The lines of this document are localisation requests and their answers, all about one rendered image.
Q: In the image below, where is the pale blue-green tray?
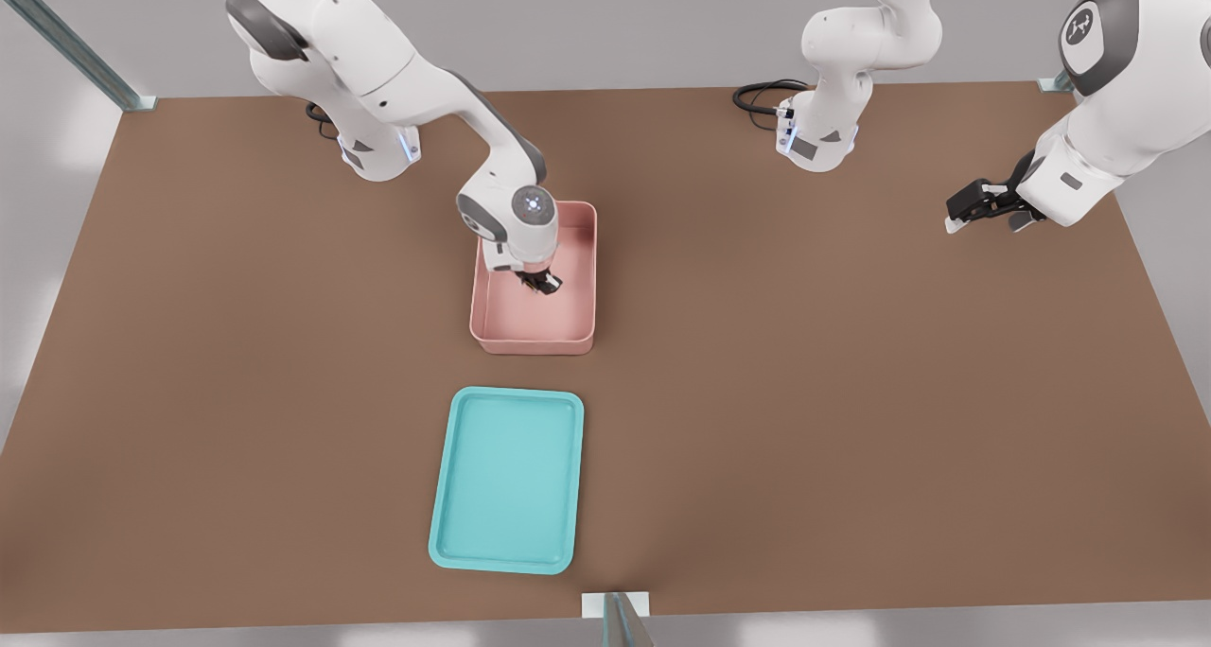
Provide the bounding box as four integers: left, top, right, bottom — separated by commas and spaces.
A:
428, 387, 586, 575

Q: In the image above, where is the pink rectangular box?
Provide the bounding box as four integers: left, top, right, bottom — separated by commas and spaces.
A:
469, 201, 600, 357

